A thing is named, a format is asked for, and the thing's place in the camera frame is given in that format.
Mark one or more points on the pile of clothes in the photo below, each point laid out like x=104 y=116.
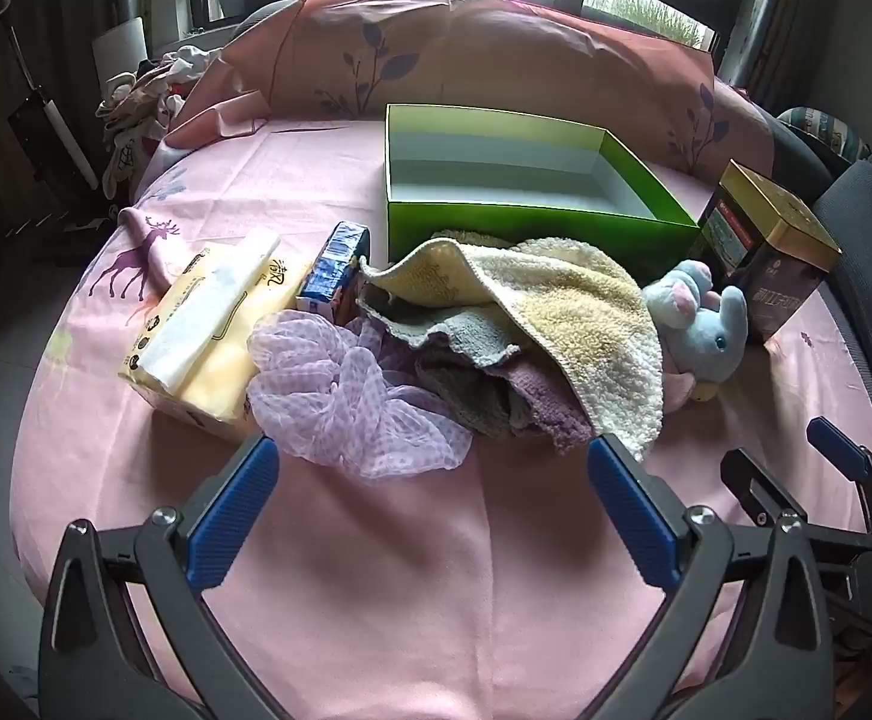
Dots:
x=143 y=105

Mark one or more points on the gold tin box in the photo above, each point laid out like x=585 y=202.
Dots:
x=773 y=255

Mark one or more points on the pink leaf print pillow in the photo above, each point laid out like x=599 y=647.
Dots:
x=518 y=52

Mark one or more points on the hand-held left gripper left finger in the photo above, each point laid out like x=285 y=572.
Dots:
x=233 y=510

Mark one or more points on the green knitted cloth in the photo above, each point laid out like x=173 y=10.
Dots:
x=466 y=397

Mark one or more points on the green cardboard box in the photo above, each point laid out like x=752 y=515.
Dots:
x=526 y=221

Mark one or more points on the purple towel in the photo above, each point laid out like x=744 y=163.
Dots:
x=548 y=405

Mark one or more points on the lavender mesh bath pouf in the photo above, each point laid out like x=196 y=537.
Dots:
x=331 y=397

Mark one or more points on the blue tissue pack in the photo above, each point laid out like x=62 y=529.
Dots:
x=334 y=262

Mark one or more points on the striped cushion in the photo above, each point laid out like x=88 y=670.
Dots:
x=826 y=131

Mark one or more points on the yellow tissue pack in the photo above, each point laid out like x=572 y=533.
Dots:
x=203 y=360

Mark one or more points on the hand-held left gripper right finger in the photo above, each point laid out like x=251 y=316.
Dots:
x=631 y=517

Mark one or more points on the grey sofa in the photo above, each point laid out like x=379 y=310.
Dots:
x=863 y=195

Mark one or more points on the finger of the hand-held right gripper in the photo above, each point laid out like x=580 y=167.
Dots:
x=751 y=484
x=837 y=446

